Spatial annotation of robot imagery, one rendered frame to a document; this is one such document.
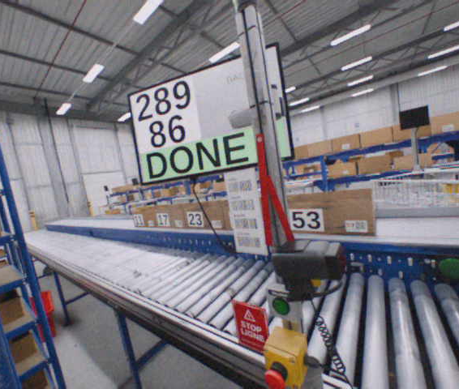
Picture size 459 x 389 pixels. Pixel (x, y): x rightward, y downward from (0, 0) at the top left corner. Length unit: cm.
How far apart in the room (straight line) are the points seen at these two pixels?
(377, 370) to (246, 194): 49
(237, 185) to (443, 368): 60
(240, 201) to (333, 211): 63
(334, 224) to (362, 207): 14
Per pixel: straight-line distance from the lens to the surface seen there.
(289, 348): 51
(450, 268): 101
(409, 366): 71
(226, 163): 56
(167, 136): 66
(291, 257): 38
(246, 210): 46
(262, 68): 46
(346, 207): 101
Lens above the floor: 123
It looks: 5 degrees down
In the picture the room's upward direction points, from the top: 10 degrees counter-clockwise
